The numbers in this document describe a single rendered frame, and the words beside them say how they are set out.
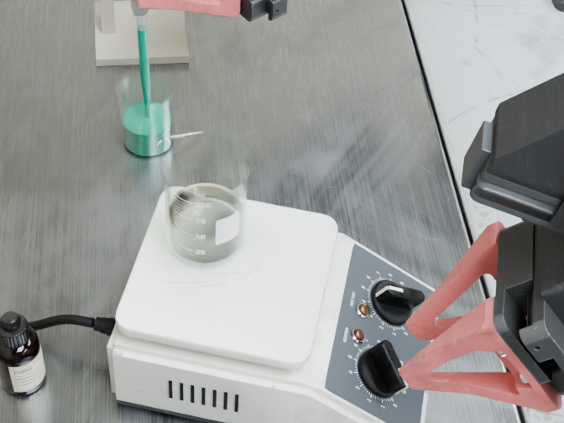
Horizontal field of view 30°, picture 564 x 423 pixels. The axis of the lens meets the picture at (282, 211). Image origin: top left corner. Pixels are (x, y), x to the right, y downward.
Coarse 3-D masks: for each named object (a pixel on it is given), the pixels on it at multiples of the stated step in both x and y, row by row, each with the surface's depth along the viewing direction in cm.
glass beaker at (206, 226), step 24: (168, 144) 63; (192, 144) 64; (216, 144) 64; (240, 144) 63; (168, 168) 64; (192, 168) 65; (216, 168) 66; (240, 168) 64; (168, 192) 62; (192, 192) 60; (216, 192) 60; (240, 192) 62; (168, 216) 64; (192, 216) 62; (216, 216) 62; (240, 216) 64; (168, 240) 66; (192, 240) 64; (216, 240) 64; (240, 240) 66; (192, 264) 65; (216, 264) 65
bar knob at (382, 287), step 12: (384, 288) 68; (396, 288) 68; (408, 288) 69; (372, 300) 69; (384, 300) 68; (396, 300) 68; (408, 300) 69; (420, 300) 69; (384, 312) 68; (396, 312) 69; (408, 312) 70; (396, 324) 69
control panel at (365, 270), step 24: (360, 264) 70; (384, 264) 71; (360, 288) 69; (360, 312) 68; (336, 336) 66; (384, 336) 68; (408, 336) 69; (336, 360) 65; (408, 360) 68; (336, 384) 64; (360, 384) 65; (360, 408) 64; (384, 408) 65; (408, 408) 66
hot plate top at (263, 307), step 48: (144, 240) 67; (288, 240) 68; (336, 240) 68; (144, 288) 64; (192, 288) 65; (240, 288) 65; (288, 288) 65; (144, 336) 62; (192, 336) 62; (240, 336) 62; (288, 336) 63
